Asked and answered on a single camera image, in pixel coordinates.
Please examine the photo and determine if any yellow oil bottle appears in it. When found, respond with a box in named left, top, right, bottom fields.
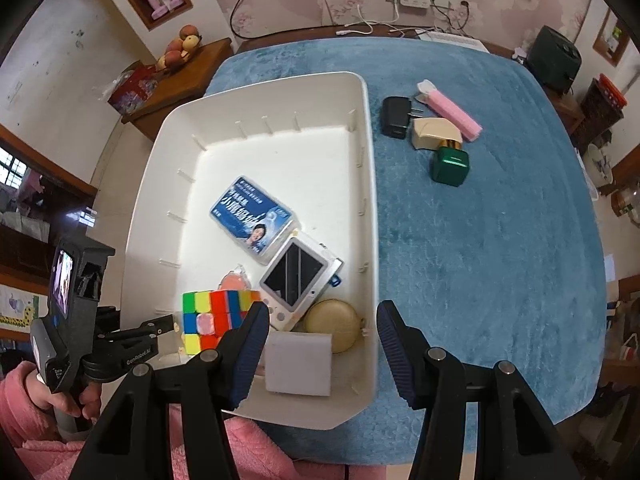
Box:
left=612, top=187, right=638, bottom=218

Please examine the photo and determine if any dark wicker bin red lid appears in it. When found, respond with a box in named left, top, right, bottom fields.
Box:
left=570, top=72, right=628, bottom=148

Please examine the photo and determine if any gold round compact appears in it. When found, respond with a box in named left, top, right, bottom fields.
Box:
left=303, top=299, right=368, bottom=356

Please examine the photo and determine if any barred window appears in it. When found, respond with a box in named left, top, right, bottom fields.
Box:
left=0, top=147, right=28, bottom=191

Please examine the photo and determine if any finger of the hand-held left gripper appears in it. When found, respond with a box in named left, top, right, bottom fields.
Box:
left=102, top=312, right=180, bottom=348

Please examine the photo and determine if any colourful puzzle cube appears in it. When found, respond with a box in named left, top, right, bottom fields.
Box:
left=181, top=289, right=263, bottom=357

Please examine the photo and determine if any wooden side shelf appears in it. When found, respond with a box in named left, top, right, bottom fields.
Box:
left=595, top=275, right=640, bottom=411

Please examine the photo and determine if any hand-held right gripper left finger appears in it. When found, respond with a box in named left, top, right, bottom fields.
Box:
left=67, top=301, right=271, bottom=480

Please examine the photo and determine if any wooden side cabinet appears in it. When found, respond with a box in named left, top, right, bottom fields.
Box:
left=120, top=37, right=233, bottom=142

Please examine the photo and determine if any white trash bin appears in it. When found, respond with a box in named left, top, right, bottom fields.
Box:
left=585, top=142, right=615, bottom=186

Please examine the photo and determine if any green perfume bottle gold cap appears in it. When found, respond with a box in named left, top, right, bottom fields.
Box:
left=428, top=140, right=472, bottom=188

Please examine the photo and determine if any fruit bowl with apples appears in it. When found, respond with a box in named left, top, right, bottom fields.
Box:
left=156, top=24, right=203, bottom=73

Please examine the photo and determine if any white square box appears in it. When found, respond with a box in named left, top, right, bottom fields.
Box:
left=263, top=330, right=334, bottom=397

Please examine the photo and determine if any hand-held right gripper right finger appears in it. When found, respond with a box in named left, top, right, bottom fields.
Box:
left=376, top=300, right=583, bottom=480

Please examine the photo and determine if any person's left hand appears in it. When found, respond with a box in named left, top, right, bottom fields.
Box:
left=36, top=367, right=108, bottom=423

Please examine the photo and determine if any white digital camera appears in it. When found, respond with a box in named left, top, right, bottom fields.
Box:
left=258, top=234, right=346, bottom=332

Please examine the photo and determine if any black charger plug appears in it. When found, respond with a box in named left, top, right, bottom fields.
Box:
left=381, top=96, right=413, bottom=140

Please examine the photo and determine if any pink fleece clothing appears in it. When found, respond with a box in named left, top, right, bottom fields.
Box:
left=15, top=400, right=391, bottom=480

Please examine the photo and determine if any white plastic storage tray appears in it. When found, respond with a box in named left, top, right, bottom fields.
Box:
left=121, top=71, right=379, bottom=432

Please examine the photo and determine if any pink correction tape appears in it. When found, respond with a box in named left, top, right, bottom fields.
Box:
left=220, top=266, right=252, bottom=292

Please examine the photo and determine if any dark green air fryer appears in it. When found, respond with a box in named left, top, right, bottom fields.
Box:
left=527, top=25, right=583, bottom=96

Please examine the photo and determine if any pink ridged bar white handle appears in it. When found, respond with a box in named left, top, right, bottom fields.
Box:
left=416, top=79, right=483, bottom=142

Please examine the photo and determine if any red printed gift box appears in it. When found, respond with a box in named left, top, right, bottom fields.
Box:
left=107, top=60, right=161, bottom=115

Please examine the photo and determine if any white charging cable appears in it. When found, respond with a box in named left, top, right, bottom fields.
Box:
left=336, top=2, right=401, bottom=38

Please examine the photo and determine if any person's left forearm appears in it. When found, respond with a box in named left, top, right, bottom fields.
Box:
left=0, top=360, right=76, bottom=448

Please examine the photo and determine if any clear box blue label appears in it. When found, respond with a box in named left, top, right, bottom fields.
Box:
left=208, top=176, right=296, bottom=267

